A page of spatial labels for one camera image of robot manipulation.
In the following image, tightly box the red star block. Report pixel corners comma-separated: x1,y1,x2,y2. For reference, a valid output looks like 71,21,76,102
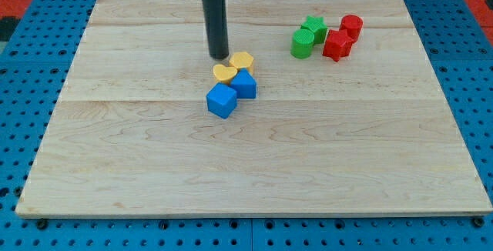
322,29,354,62

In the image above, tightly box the red cylinder block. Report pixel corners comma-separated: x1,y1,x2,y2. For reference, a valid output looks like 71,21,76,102
339,15,364,42

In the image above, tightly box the yellow heart block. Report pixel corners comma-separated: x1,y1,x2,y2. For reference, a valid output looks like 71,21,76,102
213,64,238,85

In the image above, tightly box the yellow hexagon block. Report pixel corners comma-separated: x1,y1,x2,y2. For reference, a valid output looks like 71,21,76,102
229,52,255,75

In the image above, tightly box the green star block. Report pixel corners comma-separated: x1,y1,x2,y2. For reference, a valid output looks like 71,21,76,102
300,15,327,45

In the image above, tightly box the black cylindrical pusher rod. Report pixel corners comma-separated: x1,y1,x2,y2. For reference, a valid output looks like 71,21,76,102
202,0,229,60

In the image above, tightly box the wooden board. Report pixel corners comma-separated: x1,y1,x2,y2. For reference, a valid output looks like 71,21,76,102
15,0,492,219

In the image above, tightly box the green cylinder block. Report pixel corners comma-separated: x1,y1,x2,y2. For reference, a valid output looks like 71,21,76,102
290,28,314,59

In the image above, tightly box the blue cube block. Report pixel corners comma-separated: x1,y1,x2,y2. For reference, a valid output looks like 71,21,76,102
206,83,237,119

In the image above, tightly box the blue triangle block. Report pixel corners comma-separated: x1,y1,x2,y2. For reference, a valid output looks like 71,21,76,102
230,69,257,99

